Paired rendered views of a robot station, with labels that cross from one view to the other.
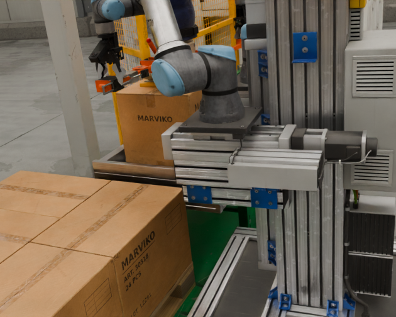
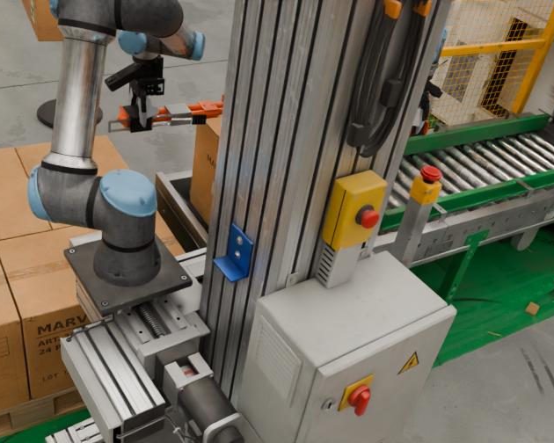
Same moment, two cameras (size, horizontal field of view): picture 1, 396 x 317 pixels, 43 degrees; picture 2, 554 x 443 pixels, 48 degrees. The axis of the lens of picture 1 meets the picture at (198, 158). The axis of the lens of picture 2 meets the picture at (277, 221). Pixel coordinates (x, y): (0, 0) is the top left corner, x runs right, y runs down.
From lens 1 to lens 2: 1.25 m
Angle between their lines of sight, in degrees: 27
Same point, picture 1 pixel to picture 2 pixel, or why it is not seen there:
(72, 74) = not seen: hidden behind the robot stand
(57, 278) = not seen: outside the picture
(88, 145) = not seen: hidden behind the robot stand
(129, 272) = (51, 338)
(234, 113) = (119, 277)
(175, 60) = (48, 182)
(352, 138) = (204, 416)
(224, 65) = (115, 216)
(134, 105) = (207, 140)
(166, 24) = (62, 128)
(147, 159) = (204, 207)
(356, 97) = (255, 365)
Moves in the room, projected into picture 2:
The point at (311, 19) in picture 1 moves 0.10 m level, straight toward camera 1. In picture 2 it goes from (251, 223) to (210, 241)
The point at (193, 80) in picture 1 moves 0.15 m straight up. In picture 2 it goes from (64, 217) to (61, 156)
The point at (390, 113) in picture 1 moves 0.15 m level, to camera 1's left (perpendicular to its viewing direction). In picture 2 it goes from (281, 419) to (219, 378)
